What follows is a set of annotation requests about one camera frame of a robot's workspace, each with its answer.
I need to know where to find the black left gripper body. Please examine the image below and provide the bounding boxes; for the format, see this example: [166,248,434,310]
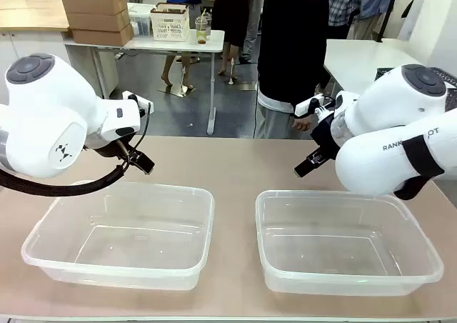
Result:
[84,131,141,161]

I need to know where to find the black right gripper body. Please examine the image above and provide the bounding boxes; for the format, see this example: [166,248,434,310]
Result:
[309,114,341,160]

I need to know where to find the clear plastic bin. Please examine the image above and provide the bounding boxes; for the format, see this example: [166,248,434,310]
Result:
[255,189,445,297]
[21,182,215,292]

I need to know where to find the white slotted plastic basket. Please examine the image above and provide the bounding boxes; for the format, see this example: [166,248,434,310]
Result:
[149,2,191,43]

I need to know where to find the person's bare hand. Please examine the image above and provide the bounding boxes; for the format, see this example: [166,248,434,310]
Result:
[292,117,313,132]

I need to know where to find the white side table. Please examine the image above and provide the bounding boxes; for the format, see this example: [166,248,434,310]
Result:
[323,39,431,96]

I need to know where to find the person in black top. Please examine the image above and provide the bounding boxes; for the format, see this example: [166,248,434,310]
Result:
[256,0,331,140]

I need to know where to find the brown cardboard box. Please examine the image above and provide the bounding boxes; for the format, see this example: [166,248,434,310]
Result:
[71,22,135,47]
[60,0,129,16]
[66,8,131,31]

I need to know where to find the white folding table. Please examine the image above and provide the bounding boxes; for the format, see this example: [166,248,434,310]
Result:
[64,29,226,136]

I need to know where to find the clear plastic storage container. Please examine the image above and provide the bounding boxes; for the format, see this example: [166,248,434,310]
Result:
[127,2,156,38]

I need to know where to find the person in plaid shirt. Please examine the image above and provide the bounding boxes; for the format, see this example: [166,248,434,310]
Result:
[323,0,396,41]

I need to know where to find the clear plastic drink cup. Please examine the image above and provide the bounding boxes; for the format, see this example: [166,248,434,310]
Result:
[194,8,213,46]

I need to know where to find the light wooden desk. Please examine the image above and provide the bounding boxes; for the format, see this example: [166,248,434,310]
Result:
[0,0,71,34]

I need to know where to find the person in black dress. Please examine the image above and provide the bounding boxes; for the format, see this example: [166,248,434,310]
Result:
[211,0,251,78]

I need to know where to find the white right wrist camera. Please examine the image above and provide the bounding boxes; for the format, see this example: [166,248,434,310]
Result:
[294,93,336,119]

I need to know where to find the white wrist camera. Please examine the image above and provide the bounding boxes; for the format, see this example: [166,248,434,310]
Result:
[294,93,336,119]
[122,90,155,116]

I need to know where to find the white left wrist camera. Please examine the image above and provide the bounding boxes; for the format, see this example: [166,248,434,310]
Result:
[122,90,155,116]

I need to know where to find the black sleeved left arm cable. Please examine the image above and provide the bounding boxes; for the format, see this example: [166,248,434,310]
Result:
[0,159,131,199]

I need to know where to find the black sleeved arm cable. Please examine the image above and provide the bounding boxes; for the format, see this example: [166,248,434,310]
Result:
[0,159,131,199]
[393,135,446,202]

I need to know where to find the black sleeved right arm cable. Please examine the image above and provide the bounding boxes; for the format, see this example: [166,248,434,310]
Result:
[393,135,446,202]

